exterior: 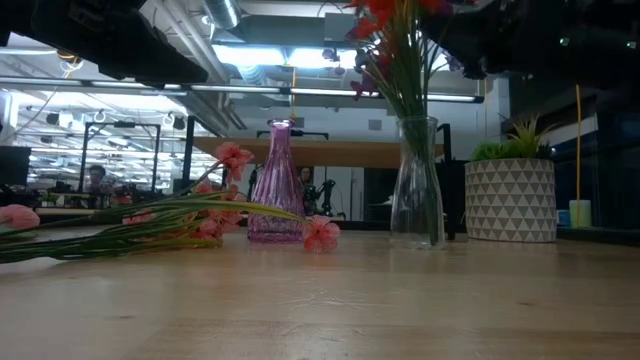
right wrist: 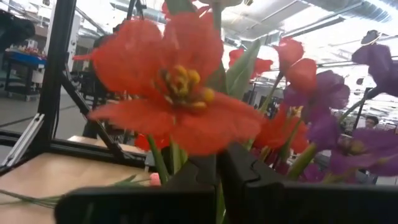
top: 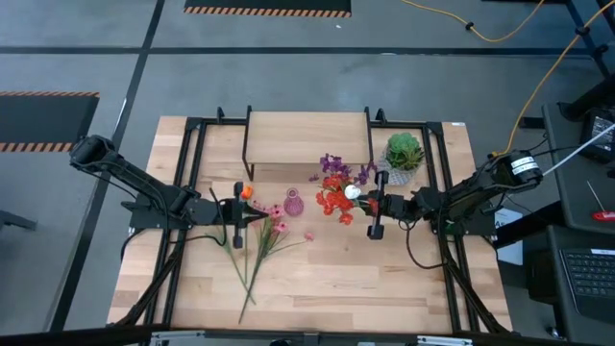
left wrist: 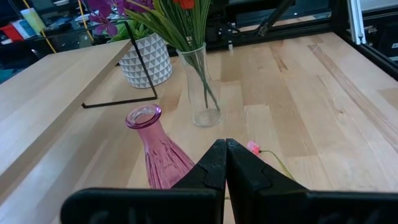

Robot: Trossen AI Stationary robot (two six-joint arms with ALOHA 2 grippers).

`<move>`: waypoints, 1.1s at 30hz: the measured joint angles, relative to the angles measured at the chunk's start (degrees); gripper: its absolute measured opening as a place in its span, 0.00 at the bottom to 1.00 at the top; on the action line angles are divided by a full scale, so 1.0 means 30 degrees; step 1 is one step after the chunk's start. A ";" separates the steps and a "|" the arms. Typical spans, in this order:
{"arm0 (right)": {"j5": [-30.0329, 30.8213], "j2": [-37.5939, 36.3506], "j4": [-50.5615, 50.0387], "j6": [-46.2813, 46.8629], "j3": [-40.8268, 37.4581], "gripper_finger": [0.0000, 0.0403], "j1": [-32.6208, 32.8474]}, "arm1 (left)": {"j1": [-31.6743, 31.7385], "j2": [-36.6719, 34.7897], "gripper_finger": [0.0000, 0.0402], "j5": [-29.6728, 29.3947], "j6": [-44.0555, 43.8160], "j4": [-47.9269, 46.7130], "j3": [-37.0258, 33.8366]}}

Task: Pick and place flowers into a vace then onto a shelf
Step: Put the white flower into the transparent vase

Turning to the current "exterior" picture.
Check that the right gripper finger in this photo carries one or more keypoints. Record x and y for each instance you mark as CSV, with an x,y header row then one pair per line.
x,y
472,67
455,30

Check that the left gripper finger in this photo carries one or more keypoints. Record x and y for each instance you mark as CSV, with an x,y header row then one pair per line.
x,y
160,75
175,50

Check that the red artificial flower bunch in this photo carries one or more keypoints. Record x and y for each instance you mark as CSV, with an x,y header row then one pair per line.
x,y
380,15

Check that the pink artificial flower bunch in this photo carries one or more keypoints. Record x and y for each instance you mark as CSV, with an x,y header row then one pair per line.
x,y
232,156

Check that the orange artificial tulip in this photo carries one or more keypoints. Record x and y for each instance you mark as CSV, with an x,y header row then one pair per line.
x,y
137,218

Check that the pink ribbed glass vase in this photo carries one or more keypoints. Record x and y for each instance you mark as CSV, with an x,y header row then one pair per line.
x,y
277,200

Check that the clear glass vase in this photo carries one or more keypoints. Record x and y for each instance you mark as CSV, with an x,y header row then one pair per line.
x,y
435,235

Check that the pink artificial tulip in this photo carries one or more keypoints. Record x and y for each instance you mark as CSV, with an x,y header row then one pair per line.
x,y
17,216

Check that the black background robot arm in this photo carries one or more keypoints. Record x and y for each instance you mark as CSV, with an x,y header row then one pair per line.
x,y
325,192

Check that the wooden shelf with black legs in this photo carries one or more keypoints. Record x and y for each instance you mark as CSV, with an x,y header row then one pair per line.
x,y
350,152

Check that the long ceiling light fixture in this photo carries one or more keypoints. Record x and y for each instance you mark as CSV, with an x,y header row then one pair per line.
x,y
240,89

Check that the person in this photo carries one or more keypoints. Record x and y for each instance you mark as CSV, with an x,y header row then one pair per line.
x,y
96,175
306,176

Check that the succulent in triangle-patterned pot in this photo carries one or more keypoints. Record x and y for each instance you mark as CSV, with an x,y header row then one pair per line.
x,y
510,200

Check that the dark computer monitor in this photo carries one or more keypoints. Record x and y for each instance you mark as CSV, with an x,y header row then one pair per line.
x,y
14,165

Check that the blue container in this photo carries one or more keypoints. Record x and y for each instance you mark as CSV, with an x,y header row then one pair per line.
x,y
563,219

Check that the pale green cup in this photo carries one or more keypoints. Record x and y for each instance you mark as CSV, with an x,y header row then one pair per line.
x,y
581,215

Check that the silver ceiling duct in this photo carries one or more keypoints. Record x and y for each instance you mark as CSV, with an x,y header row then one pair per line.
x,y
222,12

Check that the black background rig frame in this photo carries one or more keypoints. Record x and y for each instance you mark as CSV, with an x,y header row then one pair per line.
x,y
120,125

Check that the grey wall vent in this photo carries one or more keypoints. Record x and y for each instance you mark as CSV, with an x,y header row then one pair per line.
x,y
375,125

